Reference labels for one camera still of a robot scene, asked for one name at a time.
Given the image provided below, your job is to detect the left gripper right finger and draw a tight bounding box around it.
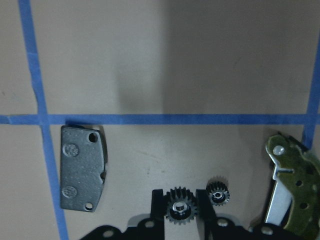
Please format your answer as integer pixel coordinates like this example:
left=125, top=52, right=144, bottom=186
left=195, top=189, right=217, bottom=222

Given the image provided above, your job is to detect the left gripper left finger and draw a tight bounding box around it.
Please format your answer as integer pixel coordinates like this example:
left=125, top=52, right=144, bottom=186
left=150, top=189, right=167, bottom=222

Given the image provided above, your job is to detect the olive green brake shoe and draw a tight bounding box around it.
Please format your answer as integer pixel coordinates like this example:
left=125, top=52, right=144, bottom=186
left=252, top=133, right=320, bottom=240

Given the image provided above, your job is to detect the black brake pad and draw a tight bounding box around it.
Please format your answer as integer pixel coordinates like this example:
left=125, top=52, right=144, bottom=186
left=60, top=125, right=108, bottom=213

